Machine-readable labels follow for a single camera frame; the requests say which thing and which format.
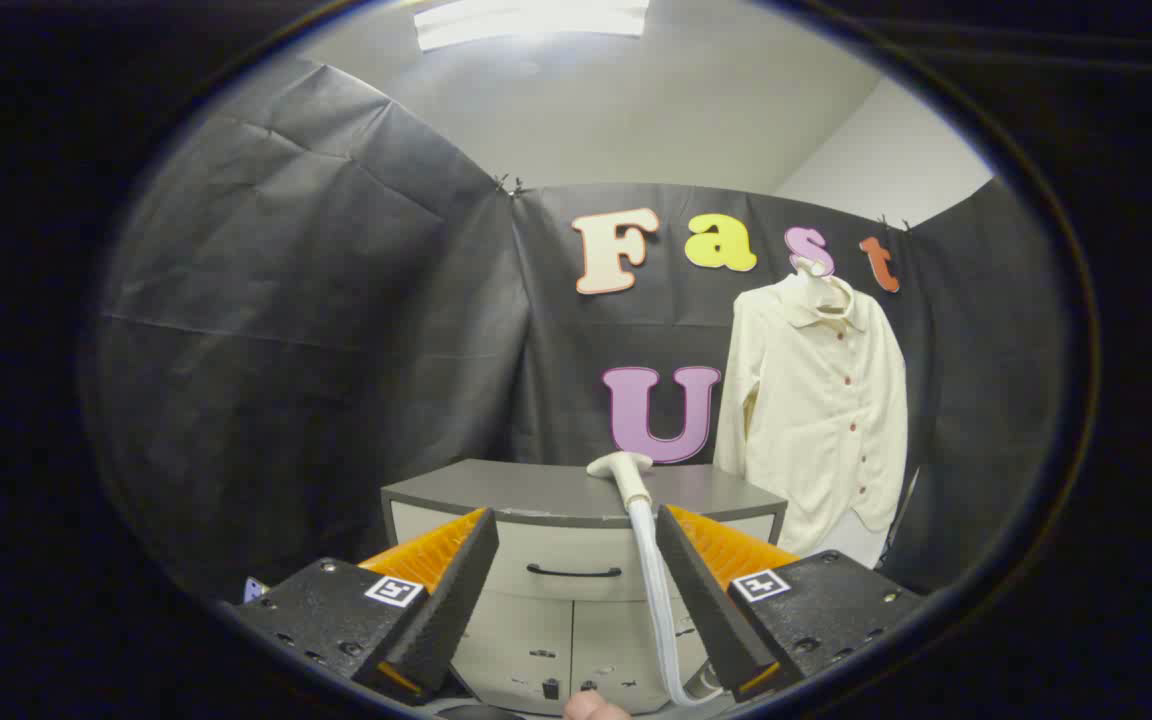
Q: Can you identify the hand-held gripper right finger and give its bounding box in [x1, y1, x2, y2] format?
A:
[656, 504, 927, 703]

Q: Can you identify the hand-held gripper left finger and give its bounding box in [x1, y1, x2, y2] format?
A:
[236, 507, 500, 706]

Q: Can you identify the white garment steamer head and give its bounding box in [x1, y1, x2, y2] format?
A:
[586, 451, 655, 511]

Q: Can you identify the cream button shirt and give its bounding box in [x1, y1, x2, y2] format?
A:
[713, 272, 909, 559]

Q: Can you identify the white clothes hanger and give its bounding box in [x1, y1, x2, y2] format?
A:
[793, 255, 852, 316]

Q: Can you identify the grey top cabinet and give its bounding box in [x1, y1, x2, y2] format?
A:
[381, 458, 789, 716]

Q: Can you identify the black backdrop cloth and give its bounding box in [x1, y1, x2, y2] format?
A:
[86, 55, 1072, 601]

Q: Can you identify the black drawer handle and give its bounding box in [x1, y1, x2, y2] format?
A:
[526, 563, 624, 580]

